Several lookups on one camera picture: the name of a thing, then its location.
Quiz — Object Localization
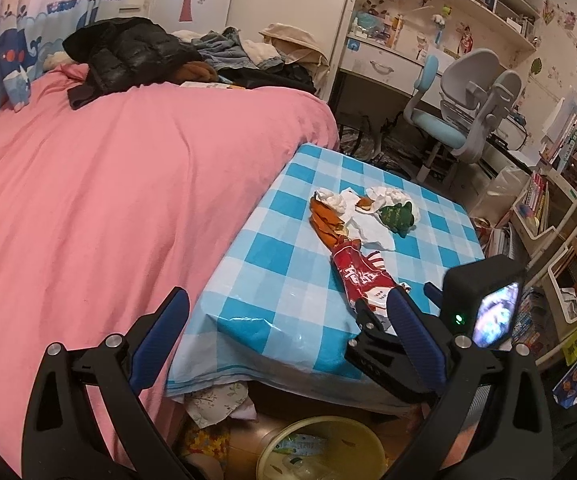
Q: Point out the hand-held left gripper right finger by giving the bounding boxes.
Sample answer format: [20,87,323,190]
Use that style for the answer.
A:
[383,290,555,480]

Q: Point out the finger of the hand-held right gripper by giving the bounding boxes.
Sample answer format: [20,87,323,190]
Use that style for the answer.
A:
[423,282,445,315]
[345,300,439,404]

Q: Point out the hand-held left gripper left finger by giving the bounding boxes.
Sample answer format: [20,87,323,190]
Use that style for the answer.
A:
[21,286,195,480]

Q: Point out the red snack wrapper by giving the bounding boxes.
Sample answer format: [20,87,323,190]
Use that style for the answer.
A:
[331,239,413,333]

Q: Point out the yellow-green trash bin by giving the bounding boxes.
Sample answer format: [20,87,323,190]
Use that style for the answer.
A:
[256,415,386,480]

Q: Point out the white paper napkin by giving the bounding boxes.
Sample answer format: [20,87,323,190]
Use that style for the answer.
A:
[341,187,398,252]

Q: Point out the orange snack wrapper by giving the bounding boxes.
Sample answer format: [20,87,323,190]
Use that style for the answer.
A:
[309,194,351,250]

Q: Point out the small white tissue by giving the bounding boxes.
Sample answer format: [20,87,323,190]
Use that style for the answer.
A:
[315,188,350,215]

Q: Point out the white floral cloth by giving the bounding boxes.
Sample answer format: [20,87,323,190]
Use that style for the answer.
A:
[183,382,256,428]

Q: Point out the green wrapper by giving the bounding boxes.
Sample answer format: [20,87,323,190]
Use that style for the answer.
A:
[377,201,417,237]

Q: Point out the white storage bin with books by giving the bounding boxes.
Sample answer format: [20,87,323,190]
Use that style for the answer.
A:
[511,170,576,241]

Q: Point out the yellow floral cloth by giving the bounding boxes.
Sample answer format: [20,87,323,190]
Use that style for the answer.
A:
[178,422,232,466]

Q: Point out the clear plastic bag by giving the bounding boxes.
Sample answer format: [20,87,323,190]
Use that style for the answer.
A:
[468,164,531,221]

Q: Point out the green white plastic packet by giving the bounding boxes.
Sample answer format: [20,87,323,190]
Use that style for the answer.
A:
[273,435,329,456]

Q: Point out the blue checked tablecloth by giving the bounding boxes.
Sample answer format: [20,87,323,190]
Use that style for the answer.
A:
[166,142,486,403]

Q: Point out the pink blanket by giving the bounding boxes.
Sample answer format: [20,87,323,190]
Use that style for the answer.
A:
[0,65,341,480]

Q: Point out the stack of books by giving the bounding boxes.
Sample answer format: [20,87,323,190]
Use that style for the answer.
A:
[538,87,577,161]

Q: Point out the grey blue desk chair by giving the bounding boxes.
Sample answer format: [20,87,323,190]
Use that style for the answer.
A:
[402,49,523,183]

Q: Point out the white desk with drawer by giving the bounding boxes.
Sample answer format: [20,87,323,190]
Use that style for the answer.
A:
[328,35,456,161]

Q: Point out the thin book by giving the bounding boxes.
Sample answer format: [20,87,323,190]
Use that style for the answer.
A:
[178,80,246,92]

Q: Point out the dark clothes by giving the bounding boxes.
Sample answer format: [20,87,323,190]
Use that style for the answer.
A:
[216,60,319,95]

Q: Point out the brown plush toy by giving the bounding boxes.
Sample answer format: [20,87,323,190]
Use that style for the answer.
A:
[171,60,219,85]

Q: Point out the black puffer jacket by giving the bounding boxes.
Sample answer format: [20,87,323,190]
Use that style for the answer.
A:
[62,16,204,110]

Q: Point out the beige cloth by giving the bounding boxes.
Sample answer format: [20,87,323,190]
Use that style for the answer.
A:
[258,22,330,101]

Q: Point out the denim clothing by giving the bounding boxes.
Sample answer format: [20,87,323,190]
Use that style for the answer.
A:
[196,27,284,72]

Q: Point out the floral patterned fabric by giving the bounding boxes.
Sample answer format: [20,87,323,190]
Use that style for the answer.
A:
[0,0,134,136]

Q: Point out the white wardrobe with tree sticker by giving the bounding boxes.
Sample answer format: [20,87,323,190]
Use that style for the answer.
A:
[148,0,249,41]

